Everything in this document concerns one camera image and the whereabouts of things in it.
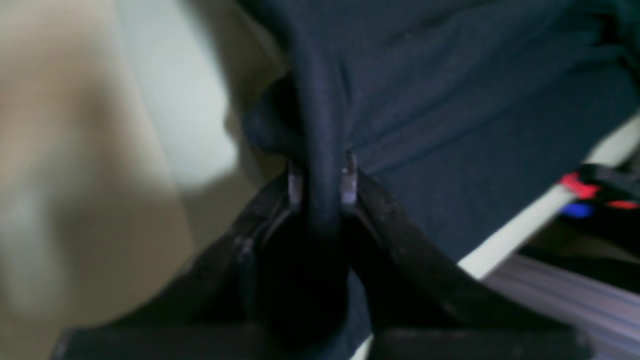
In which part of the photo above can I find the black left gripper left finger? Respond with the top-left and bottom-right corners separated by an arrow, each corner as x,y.
115,167 -> 304,328

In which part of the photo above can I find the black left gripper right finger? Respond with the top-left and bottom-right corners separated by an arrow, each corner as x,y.
341,152 -> 566,331

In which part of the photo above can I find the black T-shirt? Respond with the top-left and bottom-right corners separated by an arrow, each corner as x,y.
240,0 -> 639,360

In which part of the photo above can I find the light green table cloth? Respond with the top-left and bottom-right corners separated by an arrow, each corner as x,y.
1,0 -> 639,360

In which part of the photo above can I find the blue orange bar clamp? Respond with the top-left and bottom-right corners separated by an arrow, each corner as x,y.
559,163 -> 640,219

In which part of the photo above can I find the aluminium frame post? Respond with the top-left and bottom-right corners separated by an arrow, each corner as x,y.
483,255 -> 640,360

